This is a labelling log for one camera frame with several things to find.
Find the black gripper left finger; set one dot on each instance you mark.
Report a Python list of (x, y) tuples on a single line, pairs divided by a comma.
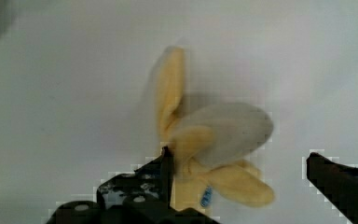
[(141, 197)]

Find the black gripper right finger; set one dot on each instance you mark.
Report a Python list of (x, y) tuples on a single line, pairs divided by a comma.
[(337, 182)]

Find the yellow plush peeled banana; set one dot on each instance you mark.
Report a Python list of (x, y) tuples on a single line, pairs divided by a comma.
[(210, 143)]

